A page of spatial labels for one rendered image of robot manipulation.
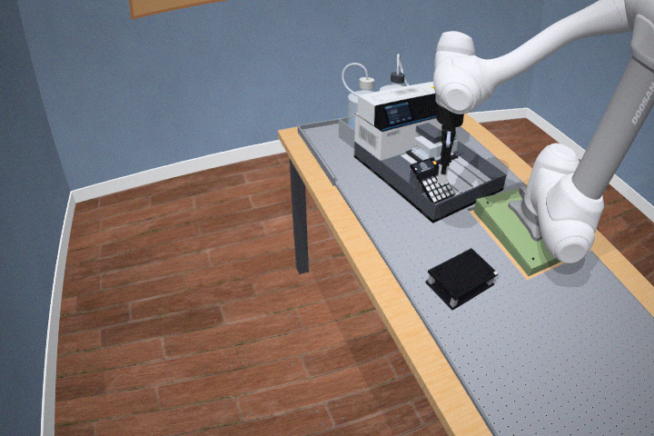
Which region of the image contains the grey l-shaped raised edge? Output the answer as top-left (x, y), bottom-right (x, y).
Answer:
top-left (297, 119), bottom-right (339, 186)

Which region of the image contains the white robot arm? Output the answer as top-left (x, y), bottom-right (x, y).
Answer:
top-left (433, 0), bottom-right (654, 263)

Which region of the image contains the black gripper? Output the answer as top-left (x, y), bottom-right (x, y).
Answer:
top-left (436, 105), bottom-right (464, 184)

